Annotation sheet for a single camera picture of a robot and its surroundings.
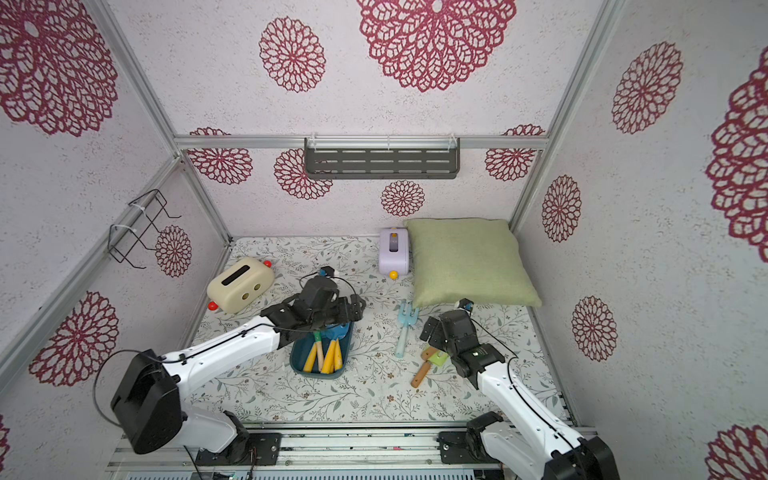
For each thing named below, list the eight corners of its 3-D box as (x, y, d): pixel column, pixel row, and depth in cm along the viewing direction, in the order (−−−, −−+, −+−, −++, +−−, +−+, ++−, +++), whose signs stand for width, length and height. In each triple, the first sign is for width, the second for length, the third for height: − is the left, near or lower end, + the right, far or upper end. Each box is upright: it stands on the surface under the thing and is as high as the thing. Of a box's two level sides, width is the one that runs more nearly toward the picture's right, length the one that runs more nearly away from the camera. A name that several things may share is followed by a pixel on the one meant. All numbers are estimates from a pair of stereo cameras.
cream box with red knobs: (209, 308, 102) (194, 291, 95) (261, 268, 114) (252, 249, 106) (229, 326, 98) (215, 309, 90) (281, 282, 109) (273, 264, 102)
